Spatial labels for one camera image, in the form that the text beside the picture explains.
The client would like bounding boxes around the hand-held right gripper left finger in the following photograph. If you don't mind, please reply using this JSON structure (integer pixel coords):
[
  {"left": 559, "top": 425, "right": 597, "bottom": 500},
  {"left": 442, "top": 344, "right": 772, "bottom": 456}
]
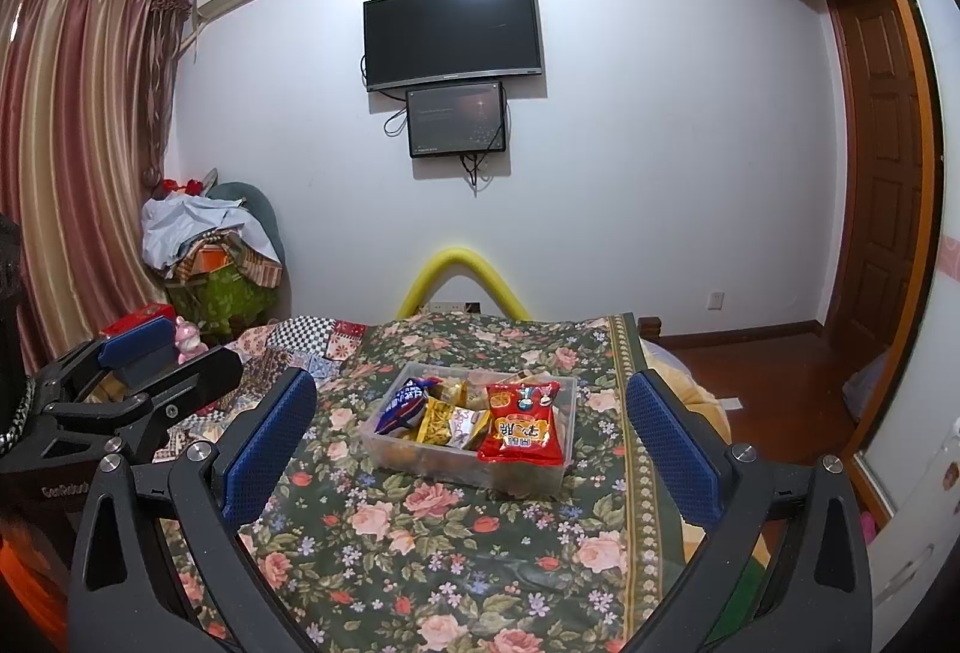
[{"left": 67, "top": 368, "right": 338, "bottom": 653}]

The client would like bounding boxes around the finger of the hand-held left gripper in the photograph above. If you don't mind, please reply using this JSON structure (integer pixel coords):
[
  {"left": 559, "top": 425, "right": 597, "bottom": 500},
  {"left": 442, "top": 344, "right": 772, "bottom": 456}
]
[
  {"left": 45, "top": 349, "right": 245, "bottom": 466},
  {"left": 34, "top": 315, "right": 177, "bottom": 403}
]

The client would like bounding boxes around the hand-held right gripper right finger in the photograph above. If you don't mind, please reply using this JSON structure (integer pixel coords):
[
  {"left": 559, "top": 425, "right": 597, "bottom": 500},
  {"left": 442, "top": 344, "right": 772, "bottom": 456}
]
[{"left": 622, "top": 369, "right": 875, "bottom": 653}]

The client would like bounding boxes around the blue snack packet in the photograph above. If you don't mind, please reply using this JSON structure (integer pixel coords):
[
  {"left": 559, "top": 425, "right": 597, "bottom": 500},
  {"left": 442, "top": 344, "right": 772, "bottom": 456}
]
[{"left": 377, "top": 377, "right": 443, "bottom": 436}]

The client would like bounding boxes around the red snack packet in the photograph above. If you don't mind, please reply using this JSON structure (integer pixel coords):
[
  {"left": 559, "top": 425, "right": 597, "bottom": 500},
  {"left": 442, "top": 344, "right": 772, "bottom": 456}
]
[{"left": 478, "top": 379, "right": 563, "bottom": 468}]

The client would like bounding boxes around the yellow snack packet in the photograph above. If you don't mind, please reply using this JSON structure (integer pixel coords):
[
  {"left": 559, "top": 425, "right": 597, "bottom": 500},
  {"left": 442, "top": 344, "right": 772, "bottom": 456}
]
[{"left": 415, "top": 398, "right": 470, "bottom": 451}]

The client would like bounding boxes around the gold-edged cake packet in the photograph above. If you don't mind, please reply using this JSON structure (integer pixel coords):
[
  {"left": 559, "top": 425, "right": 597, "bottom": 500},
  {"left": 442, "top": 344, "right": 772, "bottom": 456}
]
[{"left": 454, "top": 407, "right": 494, "bottom": 453}]

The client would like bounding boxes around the clear biscuit packet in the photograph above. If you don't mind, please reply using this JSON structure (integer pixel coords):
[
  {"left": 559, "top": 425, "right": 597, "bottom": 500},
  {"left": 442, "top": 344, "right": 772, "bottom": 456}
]
[{"left": 429, "top": 377, "right": 488, "bottom": 411}]

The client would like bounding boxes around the clear plastic container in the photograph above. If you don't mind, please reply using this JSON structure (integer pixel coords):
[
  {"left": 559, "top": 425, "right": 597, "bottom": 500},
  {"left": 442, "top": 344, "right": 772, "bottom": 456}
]
[{"left": 362, "top": 362, "right": 578, "bottom": 496}]

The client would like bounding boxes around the red box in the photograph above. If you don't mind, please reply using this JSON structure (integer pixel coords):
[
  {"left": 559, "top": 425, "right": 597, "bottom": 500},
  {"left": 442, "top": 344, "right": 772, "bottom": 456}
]
[{"left": 101, "top": 302, "right": 175, "bottom": 340}]

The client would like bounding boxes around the pink toy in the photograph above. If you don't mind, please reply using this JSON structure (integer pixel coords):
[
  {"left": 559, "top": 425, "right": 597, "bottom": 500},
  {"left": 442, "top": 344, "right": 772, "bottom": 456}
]
[{"left": 174, "top": 315, "right": 208, "bottom": 366}]

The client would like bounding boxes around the pile of clothes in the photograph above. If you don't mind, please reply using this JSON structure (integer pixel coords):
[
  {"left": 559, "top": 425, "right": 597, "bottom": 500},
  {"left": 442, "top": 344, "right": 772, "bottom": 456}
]
[{"left": 141, "top": 169, "right": 284, "bottom": 339}]

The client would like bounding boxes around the patchwork quilt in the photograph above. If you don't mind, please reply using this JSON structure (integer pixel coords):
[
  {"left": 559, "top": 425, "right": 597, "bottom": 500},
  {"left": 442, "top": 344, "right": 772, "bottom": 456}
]
[{"left": 97, "top": 315, "right": 372, "bottom": 463}]

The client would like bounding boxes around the grey chair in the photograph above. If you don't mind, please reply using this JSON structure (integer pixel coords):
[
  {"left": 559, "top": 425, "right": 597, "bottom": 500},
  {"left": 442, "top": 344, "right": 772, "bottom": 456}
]
[{"left": 206, "top": 179, "right": 284, "bottom": 268}]

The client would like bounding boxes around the floral blanket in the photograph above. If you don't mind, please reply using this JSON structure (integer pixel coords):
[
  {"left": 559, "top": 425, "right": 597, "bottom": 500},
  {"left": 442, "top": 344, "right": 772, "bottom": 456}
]
[{"left": 154, "top": 311, "right": 721, "bottom": 653}]

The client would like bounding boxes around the striped curtain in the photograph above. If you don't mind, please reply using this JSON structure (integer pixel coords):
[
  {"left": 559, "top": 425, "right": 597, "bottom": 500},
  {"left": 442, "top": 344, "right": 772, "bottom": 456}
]
[{"left": 0, "top": 0, "right": 194, "bottom": 378}]

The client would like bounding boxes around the yellow foam tube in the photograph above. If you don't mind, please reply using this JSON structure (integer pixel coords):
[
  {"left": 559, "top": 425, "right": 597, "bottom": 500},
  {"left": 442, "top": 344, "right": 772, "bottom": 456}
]
[{"left": 395, "top": 245, "right": 533, "bottom": 320}]

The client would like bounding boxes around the brown wooden door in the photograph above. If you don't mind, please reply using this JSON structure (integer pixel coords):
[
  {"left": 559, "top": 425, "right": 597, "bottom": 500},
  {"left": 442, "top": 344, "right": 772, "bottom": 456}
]
[{"left": 825, "top": 0, "right": 929, "bottom": 418}]

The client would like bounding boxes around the small black monitor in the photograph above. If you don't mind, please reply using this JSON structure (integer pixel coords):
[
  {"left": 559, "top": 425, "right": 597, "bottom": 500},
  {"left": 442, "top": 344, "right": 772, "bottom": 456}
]
[{"left": 406, "top": 83, "right": 508, "bottom": 160}]

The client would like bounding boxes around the black cable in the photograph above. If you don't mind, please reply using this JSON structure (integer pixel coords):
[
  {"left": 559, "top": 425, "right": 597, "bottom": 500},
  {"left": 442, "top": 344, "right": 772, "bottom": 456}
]
[{"left": 460, "top": 90, "right": 512, "bottom": 198}]

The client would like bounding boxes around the black wall television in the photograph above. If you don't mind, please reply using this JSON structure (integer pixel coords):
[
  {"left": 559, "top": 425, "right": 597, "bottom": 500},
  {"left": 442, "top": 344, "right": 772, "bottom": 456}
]
[{"left": 363, "top": 0, "right": 542, "bottom": 93}]

